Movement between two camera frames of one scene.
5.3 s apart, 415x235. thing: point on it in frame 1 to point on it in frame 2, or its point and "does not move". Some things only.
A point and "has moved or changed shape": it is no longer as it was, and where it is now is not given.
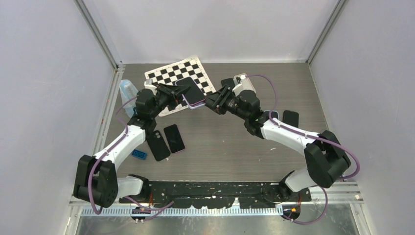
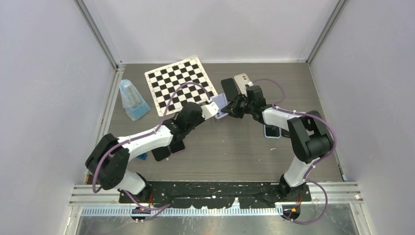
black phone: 158,146 does not move
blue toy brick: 142,155 does not move
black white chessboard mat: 190,67 does not move
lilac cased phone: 195,98 has moved or changed shape
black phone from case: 230,82 does not move
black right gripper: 217,102 to 233,107
